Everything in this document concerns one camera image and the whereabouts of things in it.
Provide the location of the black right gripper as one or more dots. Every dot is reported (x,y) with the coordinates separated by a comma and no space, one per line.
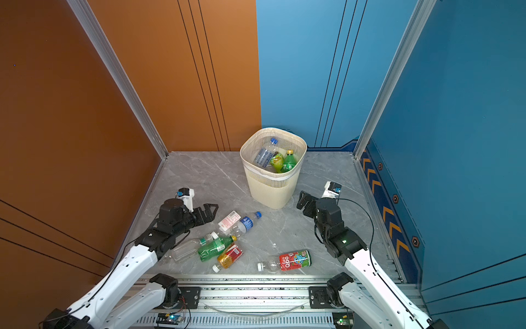
(314,203)

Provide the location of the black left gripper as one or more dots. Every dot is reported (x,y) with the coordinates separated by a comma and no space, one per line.
(209,216)

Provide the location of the clear bottle pink label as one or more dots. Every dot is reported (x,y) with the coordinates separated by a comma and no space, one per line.
(228,222)

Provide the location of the clear bottle blue label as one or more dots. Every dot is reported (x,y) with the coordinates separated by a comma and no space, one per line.
(244,225)

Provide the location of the dark green bottle yellow cap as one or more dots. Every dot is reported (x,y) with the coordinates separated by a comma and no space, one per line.
(289,161)

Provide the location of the bright green bottle yellow cap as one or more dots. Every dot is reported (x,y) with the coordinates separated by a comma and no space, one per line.
(277,162)

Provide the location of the clear soda water bottle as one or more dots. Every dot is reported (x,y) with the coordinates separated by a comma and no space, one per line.
(266,153)

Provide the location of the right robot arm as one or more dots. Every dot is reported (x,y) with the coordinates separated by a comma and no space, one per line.
(364,288)

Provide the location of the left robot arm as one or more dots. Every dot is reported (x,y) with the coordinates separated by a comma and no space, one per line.
(102,307)

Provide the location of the beige ribbed waste bin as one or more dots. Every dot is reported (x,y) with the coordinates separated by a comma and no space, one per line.
(271,193)

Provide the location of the clear plastic bin liner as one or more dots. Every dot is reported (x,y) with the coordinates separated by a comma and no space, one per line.
(286,140)

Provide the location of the green bottle white cap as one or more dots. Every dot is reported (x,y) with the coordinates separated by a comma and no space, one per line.
(215,248)

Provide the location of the clear empty bottle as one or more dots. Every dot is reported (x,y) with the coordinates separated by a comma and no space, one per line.
(189,248)

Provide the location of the orange drink bottle red label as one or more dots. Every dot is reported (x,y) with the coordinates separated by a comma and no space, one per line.
(227,258)

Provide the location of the clear bottle red Qoo label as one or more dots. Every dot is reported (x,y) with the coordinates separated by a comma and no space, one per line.
(286,262)

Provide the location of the right green circuit board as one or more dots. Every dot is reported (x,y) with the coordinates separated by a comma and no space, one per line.
(343,320)

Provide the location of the green circuit board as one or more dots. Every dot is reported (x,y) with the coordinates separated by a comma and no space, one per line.
(169,319)
(343,320)

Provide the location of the left green circuit board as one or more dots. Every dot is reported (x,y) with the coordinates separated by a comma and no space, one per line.
(169,319)

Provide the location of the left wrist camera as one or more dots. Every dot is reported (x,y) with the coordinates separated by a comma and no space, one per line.
(186,195)

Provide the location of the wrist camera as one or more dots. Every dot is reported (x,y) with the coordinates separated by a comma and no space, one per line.
(332,190)
(186,195)

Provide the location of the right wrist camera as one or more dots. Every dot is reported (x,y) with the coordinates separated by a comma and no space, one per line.
(332,190)

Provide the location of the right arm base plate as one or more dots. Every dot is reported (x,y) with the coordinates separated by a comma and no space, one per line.
(323,297)

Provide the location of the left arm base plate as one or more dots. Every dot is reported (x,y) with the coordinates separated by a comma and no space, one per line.
(182,297)

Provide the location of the aluminium front rail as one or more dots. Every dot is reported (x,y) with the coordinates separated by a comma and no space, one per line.
(256,294)

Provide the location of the right aluminium corner post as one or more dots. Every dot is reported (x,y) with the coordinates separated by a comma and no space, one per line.
(414,28)

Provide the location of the aluminium corner post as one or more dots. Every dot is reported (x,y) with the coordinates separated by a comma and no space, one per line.
(87,19)
(414,28)

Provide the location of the left aluminium corner post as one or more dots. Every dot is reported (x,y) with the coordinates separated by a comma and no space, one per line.
(87,19)

